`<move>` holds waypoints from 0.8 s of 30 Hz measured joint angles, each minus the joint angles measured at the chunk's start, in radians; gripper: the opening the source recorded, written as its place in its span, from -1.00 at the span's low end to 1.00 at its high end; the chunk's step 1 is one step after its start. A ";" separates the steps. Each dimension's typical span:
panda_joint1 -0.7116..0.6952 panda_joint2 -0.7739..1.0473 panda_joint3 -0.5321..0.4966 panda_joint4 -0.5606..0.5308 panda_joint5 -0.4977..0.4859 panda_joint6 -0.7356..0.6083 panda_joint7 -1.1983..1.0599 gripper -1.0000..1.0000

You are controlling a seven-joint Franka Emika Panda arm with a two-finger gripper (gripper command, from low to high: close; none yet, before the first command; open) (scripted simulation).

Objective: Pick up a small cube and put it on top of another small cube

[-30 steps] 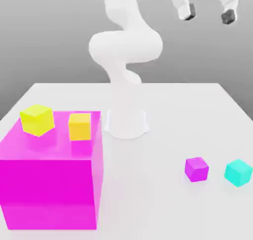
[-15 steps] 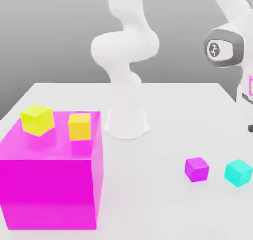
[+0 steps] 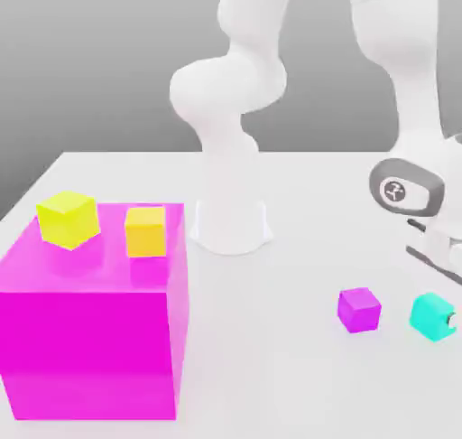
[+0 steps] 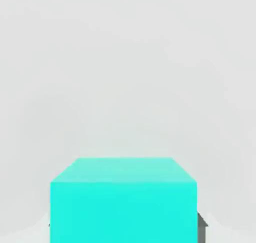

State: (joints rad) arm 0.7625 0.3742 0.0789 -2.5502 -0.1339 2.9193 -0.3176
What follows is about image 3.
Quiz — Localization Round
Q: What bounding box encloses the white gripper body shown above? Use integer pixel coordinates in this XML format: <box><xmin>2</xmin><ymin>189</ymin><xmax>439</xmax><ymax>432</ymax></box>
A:
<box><xmin>404</xmin><ymin>244</ymin><xmax>462</xmax><ymax>297</ymax></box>

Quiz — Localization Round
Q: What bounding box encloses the small cyan cube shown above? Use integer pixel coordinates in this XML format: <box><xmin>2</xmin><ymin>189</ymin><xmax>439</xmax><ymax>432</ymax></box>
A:
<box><xmin>409</xmin><ymin>292</ymin><xmax>458</xmax><ymax>343</ymax></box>

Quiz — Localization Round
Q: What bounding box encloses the small purple cube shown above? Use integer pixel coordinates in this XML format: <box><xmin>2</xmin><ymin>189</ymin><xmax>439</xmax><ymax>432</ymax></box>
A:
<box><xmin>337</xmin><ymin>286</ymin><xmax>383</xmax><ymax>334</ymax></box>

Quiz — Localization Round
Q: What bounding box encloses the small orange cube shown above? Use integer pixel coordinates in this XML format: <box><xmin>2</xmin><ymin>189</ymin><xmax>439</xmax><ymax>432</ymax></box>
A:
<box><xmin>124</xmin><ymin>206</ymin><xmax>168</xmax><ymax>258</ymax></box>

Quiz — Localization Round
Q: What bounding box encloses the small yellow cube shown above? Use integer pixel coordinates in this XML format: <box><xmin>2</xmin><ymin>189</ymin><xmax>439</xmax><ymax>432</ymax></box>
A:
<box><xmin>35</xmin><ymin>190</ymin><xmax>101</xmax><ymax>251</ymax></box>

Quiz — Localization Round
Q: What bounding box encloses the large magenta box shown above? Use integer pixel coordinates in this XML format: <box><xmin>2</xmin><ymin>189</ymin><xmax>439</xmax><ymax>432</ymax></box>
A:
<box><xmin>0</xmin><ymin>202</ymin><xmax>190</xmax><ymax>422</ymax></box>

